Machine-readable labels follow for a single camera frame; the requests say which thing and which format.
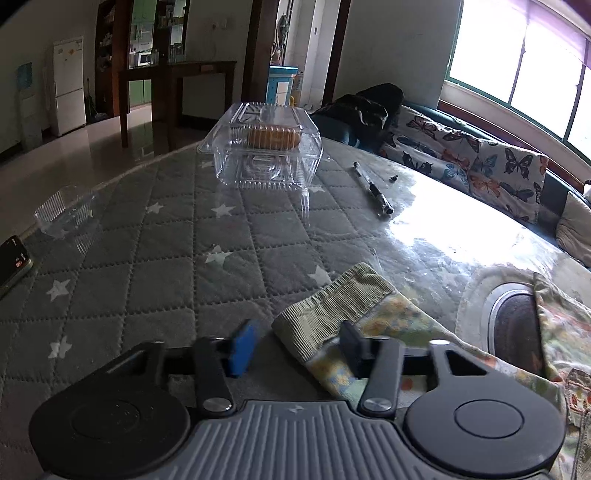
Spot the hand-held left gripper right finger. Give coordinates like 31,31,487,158
341,320,490,416

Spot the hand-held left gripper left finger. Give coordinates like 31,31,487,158
99,319,258,414

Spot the floral print corduroy garment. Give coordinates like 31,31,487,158
272,262,591,480

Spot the round built-in cooktop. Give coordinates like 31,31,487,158
455,263,555,370

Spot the black pen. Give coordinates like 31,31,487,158
353,161,394,217

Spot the clear plastic food container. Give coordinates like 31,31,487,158
198,102,324,220

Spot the orange pastry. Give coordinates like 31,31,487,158
247,126,302,150

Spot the small clear plastic container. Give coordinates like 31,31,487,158
34,185,105,241

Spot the black clothing heap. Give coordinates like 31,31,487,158
309,83,405,145

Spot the black smartphone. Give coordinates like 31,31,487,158
0,235,34,297

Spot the blue sofa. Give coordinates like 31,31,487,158
314,99,591,259

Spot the grey pillow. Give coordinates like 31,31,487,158
556,191,591,268

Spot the blue cabinet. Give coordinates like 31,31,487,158
268,66,301,108

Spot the dark wooden desk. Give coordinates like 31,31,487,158
117,61,237,149

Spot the white refrigerator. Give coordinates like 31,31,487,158
48,37,88,137

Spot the white water dispenser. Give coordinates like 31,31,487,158
17,62,48,149

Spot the wooden shelf cabinet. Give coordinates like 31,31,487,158
95,0,191,117

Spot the green framed window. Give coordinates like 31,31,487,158
438,0,591,162

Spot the dark wooden door frame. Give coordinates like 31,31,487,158
242,0,352,108

